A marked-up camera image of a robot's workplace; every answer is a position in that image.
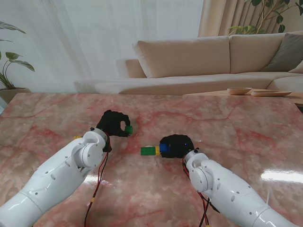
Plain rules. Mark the beige plant pot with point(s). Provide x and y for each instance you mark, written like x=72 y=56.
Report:
x=11 y=94

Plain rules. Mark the yellow toy brick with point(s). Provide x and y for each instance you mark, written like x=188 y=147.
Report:
x=158 y=151
x=77 y=137

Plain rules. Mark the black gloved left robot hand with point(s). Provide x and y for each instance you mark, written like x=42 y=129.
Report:
x=111 y=123

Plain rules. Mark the blue toy brick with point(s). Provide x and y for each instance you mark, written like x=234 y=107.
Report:
x=164 y=148

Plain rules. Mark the tall green branching houseplant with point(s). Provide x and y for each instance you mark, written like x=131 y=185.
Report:
x=281 y=28

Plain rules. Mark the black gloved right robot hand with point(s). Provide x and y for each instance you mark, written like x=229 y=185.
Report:
x=178 y=146

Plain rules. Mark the grey sofa cushion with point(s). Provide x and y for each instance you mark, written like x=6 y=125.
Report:
x=288 y=52

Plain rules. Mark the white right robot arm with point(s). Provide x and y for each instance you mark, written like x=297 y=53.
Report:
x=232 y=189

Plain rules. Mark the shallow wooden plate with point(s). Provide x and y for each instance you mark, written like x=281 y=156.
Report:
x=270 y=93

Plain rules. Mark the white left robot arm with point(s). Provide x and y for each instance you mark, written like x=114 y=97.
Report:
x=59 y=177

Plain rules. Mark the wooden bowl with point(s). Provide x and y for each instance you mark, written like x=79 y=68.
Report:
x=239 y=91

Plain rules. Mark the white sheer curtain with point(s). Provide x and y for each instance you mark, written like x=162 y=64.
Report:
x=94 y=35

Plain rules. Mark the large-leaf green potted plant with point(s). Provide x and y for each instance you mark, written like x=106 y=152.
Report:
x=13 y=55

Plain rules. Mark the beige sofa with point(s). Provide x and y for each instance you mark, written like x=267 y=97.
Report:
x=184 y=56

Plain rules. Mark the beige curtain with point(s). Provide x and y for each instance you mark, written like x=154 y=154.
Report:
x=213 y=19

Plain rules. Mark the beige sofa cushion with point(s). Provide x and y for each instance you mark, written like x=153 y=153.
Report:
x=298 y=69

